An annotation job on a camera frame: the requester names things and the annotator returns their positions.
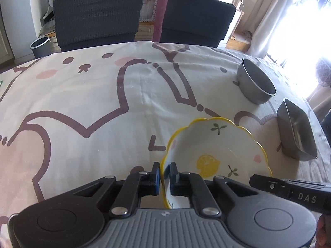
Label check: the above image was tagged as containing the hanging mesh basket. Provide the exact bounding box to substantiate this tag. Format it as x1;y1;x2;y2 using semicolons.
315;58;331;88

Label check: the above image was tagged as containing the dark grey chair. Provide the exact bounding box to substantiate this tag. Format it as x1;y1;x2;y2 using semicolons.
160;0;236;48
53;0;145;52

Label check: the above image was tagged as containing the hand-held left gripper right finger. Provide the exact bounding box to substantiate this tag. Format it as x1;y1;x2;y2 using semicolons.
168;162;259;217

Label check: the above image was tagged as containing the square steel bowl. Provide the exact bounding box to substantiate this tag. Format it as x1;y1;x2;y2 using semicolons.
277;98;318;161

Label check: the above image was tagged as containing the bear print tablecloth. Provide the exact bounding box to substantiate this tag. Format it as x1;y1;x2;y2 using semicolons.
0;41;331;248

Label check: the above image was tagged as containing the grey trash bin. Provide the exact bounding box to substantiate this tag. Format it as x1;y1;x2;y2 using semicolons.
30;36;50;58

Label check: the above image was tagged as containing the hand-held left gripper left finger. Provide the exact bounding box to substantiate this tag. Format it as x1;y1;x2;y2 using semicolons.
72;162;161;218

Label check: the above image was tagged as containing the round steel bowl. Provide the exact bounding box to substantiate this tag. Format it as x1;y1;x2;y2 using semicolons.
236;58;277;105

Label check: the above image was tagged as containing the beige curtain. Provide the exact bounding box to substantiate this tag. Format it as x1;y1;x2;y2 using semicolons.
248;0;311;58

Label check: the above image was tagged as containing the person's right hand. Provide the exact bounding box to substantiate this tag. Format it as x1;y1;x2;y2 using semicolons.
316;214;331;248

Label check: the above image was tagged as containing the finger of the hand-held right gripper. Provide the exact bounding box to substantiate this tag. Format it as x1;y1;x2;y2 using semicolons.
249;174;290;196

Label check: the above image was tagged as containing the lemon print ceramic bowl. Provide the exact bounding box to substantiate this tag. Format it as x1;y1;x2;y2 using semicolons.
160;117;273;210

